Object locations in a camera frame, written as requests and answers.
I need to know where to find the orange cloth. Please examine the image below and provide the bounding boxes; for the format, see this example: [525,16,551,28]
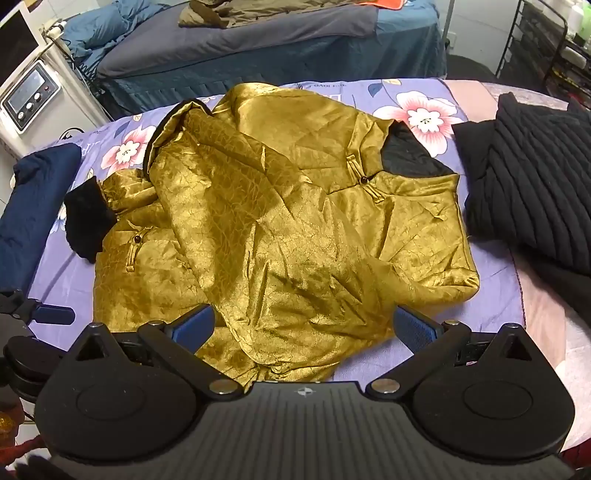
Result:
[359,0,407,11]

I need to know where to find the light blue duvet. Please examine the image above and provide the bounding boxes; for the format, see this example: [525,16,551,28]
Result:
[61,0,168,77]

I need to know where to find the black wire rack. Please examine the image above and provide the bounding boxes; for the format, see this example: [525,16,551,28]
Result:
[496,1,590,107]

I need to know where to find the grey blanket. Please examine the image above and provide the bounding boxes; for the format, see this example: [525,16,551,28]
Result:
[97,5,378,79]

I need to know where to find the navy blue folded garment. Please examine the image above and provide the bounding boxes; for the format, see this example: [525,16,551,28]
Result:
[0,143,82,292]

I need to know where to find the white machine with screen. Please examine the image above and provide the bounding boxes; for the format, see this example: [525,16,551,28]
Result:
[1,1,108,158]

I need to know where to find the black quilted jacket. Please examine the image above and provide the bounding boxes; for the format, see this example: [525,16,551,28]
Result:
[453,93,590,321]

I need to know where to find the olive green jacket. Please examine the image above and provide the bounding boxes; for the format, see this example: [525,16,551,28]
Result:
[178,0,356,29]

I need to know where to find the gold satin jacket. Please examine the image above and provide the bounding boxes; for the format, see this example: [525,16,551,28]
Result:
[64,84,480,386]

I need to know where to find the blue covered bed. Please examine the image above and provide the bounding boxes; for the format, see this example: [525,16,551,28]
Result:
[73,1,446,117]

